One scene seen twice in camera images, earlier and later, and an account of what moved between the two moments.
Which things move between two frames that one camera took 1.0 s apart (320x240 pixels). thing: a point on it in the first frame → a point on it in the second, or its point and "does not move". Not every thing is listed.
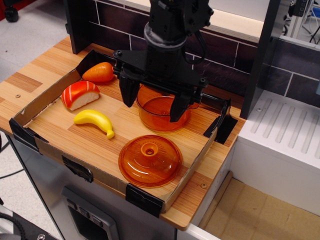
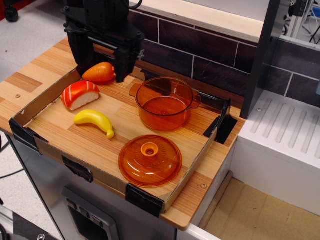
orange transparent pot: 153,105 does not move
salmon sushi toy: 79,93 does not move
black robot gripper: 161,65 → 105,22
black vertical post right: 256,84 does not move
